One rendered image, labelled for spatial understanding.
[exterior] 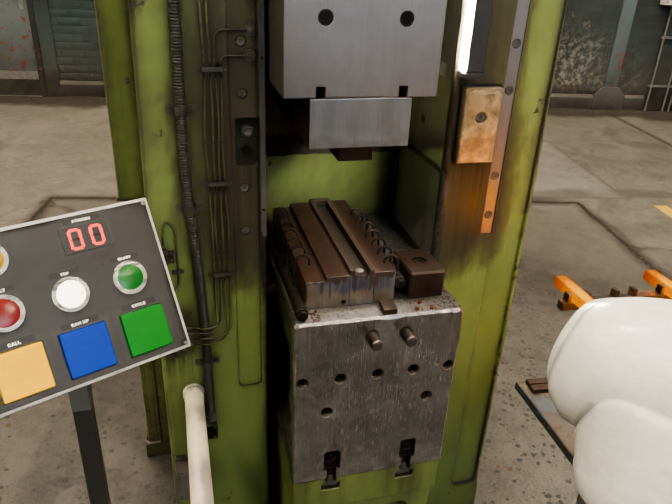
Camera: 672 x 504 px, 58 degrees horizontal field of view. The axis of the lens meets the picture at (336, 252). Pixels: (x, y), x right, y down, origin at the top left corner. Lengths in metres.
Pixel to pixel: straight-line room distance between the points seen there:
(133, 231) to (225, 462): 0.82
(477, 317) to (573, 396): 1.17
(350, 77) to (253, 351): 0.72
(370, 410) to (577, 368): 0.98
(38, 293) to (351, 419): 0.74
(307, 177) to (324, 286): 0.49
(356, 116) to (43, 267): 0.60
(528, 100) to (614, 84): 6.76
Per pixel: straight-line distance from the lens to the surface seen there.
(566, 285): 1.48
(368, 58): 1.17
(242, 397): 1.61
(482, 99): 1.41
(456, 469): 2.04
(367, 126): 1.19
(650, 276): 1.63
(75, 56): 7.55
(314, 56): 1.14
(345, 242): 1.46
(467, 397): 1.85
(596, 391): 0.52
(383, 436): 1.53
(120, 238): 1.12
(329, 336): 1.30
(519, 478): 2.34
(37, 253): 1.09
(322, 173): 1.72
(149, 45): 1.25
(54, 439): 2.50
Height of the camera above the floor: 1.61
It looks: 26 degrees down
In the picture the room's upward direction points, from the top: 3 degrees clockwise
